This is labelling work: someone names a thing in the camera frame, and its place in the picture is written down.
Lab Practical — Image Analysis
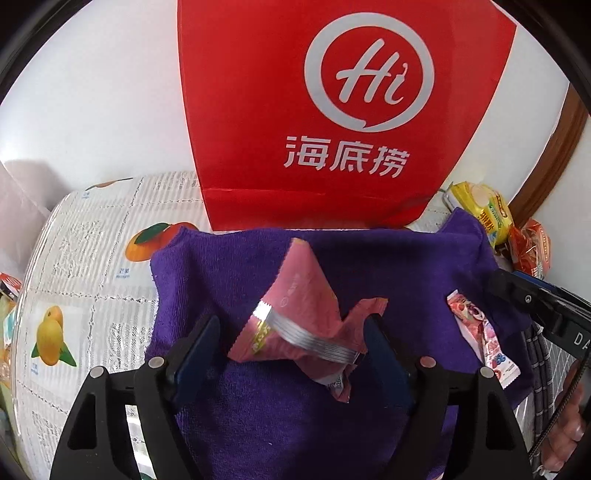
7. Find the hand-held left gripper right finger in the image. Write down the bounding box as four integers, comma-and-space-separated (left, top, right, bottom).
362, 314, 534, 480

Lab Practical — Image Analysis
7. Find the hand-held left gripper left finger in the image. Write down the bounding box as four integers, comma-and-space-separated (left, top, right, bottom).
48, 314, 222, 480

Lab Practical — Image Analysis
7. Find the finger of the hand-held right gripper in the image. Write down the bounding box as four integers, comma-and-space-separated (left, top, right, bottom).
510, 271, 591, 308
489, 268, 546, 319

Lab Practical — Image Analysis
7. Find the pink snack packet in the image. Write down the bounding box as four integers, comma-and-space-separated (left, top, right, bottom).
227, 237, 389, 404

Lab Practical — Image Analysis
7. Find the person's right hand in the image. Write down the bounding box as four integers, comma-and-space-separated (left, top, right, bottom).
540, 360, 591, 472

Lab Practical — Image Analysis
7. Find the orange snack packet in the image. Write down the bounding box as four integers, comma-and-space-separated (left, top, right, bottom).
508, 218, 552, 278

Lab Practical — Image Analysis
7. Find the grey plaid cloth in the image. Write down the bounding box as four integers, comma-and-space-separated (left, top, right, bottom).
522, 323, 578, 457

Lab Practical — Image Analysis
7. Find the strawberry print candy packet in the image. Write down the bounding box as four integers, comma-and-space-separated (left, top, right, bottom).
445, 288, 522, 391

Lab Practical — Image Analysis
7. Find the yellow snack packet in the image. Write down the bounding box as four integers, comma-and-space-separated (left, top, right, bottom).
450, 181, 514, 247

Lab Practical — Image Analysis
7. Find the purple towel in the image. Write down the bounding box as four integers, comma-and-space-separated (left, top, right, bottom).
145, 208, 536, 480

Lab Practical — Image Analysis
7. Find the fruit print tablecloth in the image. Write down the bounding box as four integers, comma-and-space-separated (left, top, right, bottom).
9, 171, 541, 480

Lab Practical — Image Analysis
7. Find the white paper sheet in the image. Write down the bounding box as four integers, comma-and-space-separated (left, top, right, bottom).
0, 159, 49, 259

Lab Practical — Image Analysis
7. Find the red paper bag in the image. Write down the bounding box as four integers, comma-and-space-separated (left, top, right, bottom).
177, 0, 518, 232

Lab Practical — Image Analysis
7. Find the black cable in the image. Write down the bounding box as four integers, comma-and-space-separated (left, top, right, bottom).
531, 355, 585, 462

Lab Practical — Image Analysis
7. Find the brown wooden door frame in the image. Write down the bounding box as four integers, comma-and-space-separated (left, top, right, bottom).
508, 88, 589, 227

